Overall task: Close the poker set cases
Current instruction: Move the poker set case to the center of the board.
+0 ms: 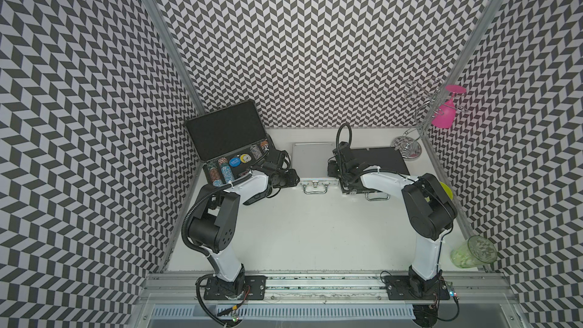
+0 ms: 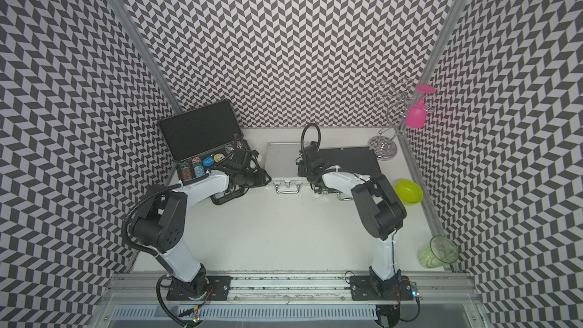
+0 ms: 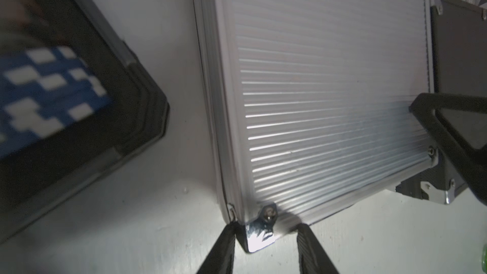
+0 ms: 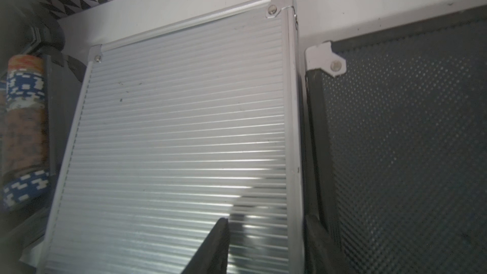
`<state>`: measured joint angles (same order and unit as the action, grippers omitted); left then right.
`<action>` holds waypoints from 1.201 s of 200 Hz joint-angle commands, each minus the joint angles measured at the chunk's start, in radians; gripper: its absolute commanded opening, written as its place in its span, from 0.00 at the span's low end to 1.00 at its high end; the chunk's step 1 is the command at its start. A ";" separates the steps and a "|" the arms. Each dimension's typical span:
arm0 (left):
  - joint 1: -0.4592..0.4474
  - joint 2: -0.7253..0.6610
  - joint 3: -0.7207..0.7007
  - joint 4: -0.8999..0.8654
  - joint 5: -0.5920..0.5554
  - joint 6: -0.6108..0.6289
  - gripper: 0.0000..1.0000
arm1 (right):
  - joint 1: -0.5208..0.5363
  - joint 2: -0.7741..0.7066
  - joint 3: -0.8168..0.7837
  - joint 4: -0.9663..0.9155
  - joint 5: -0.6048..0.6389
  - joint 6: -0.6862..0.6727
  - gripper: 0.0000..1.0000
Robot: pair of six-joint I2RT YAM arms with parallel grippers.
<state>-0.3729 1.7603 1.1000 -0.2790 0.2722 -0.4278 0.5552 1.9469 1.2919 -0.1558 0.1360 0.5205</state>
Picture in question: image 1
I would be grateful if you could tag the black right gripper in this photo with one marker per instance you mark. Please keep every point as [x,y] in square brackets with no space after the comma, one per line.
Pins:
[331,164]

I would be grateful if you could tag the lime green plastic bowl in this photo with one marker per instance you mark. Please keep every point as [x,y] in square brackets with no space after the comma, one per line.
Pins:
[447,190]

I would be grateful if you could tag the chrome glass holder stand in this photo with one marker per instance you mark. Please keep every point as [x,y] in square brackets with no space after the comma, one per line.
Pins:
[409,143]

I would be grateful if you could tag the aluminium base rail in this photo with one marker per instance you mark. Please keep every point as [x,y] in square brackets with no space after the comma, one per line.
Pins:
[331,298]

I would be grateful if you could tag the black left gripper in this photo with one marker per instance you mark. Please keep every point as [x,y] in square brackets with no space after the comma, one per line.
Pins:
[293,179]

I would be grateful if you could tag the pink plastic wine glass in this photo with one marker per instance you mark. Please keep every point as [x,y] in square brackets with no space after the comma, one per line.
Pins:
[445,114]

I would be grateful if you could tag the clear green drinking glass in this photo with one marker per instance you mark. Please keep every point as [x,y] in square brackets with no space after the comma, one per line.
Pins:
[475,252]

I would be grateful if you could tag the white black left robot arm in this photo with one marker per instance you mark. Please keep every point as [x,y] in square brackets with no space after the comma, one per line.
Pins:
[209,225]

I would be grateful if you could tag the large black poker case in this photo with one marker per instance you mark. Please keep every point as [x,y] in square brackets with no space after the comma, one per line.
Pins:
[232,142]

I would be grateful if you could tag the small silver poker case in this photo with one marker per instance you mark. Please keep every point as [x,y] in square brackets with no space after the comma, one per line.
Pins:
[310,161]

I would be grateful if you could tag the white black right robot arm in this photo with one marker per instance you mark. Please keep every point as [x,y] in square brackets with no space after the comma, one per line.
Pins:
[430,211]

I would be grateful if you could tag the black textured poker case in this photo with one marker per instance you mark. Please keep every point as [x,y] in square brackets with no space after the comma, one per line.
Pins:
[385,158]

